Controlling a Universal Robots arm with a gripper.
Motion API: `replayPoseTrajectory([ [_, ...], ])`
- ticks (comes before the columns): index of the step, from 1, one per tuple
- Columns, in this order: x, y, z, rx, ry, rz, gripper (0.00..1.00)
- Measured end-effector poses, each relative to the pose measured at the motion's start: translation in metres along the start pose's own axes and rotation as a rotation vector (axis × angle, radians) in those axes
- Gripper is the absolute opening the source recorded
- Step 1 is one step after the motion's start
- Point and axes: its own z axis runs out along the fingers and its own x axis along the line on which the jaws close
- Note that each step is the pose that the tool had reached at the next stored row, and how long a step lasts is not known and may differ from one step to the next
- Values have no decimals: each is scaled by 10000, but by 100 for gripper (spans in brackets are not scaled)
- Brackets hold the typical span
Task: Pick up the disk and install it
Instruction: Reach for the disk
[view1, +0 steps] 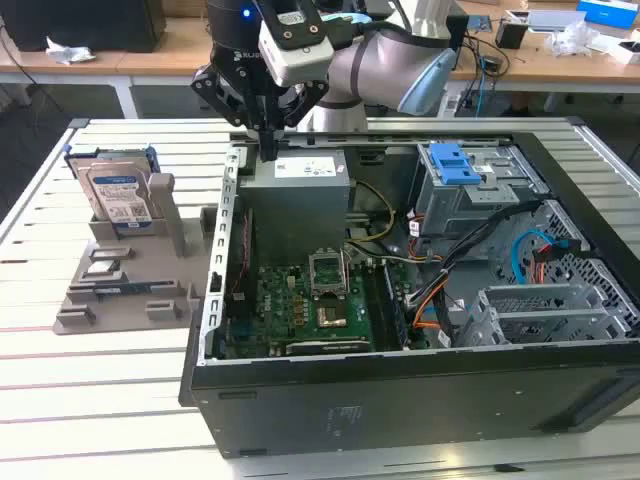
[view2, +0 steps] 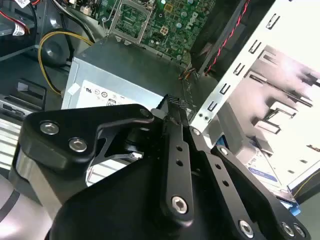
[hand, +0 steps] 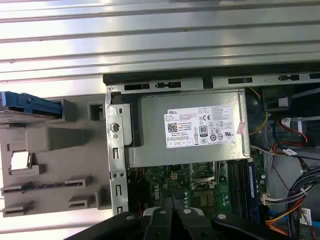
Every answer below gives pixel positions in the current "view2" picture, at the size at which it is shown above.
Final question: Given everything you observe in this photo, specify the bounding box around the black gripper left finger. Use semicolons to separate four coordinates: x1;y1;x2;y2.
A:
11;94;196;224

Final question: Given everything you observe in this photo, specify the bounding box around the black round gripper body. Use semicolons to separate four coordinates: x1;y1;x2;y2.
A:
48;124;251;240

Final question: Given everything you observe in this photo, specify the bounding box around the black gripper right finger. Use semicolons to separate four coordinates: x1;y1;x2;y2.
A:
179;101;311;240

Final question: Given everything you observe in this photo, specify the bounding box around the hard disk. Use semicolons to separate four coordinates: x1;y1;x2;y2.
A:
217;132;302;217

